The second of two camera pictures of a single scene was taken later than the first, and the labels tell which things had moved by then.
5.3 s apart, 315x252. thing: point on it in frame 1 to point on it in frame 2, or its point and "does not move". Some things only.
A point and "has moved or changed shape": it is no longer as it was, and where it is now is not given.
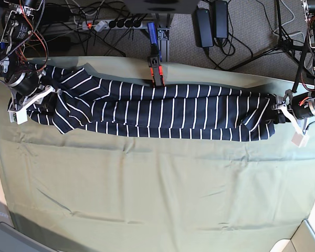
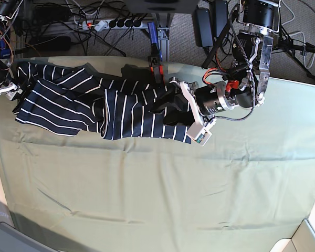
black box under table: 162,6 does not move
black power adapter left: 203,27 does not move
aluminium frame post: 164,43 does not move
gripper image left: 18,110 to 11,90
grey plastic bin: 5,238 does not move
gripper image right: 300,139 to 177,111
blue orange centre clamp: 155,59 does not move
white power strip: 101,25 does not move
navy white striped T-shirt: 73,101 has moved or changed shape
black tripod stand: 283,43 to 291,45
